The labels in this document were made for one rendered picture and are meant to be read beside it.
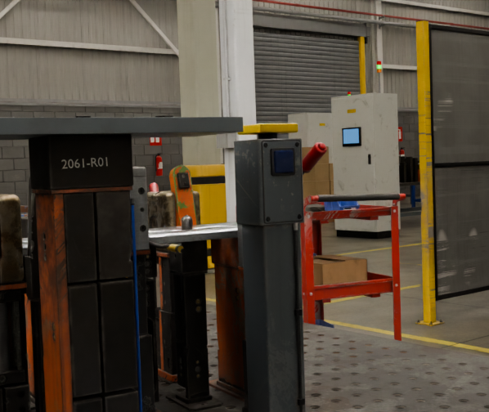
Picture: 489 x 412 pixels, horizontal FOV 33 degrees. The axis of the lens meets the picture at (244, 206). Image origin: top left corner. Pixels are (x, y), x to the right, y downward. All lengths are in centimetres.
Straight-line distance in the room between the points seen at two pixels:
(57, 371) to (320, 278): 255
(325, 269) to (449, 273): 243
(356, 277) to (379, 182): 792
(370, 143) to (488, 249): 548
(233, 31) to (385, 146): 649
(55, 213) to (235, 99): 436
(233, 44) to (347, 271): 221
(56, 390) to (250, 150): 38
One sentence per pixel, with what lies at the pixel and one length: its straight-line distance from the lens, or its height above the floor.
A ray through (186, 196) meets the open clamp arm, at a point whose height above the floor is 105.
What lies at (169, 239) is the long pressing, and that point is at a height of 99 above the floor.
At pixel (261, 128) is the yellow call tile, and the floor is 115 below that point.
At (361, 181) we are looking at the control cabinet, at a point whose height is 79.
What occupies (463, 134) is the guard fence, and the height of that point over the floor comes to 125.
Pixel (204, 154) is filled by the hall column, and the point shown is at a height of 121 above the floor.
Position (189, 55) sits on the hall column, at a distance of 855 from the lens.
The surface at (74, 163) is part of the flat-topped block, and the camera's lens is 94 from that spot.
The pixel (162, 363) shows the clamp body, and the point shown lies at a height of 73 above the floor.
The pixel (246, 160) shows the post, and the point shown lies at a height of 111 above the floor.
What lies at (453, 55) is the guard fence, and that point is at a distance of 587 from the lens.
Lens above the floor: 111
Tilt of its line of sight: 3 degrees down
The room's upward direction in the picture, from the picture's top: 2 degrees counter-clockwise
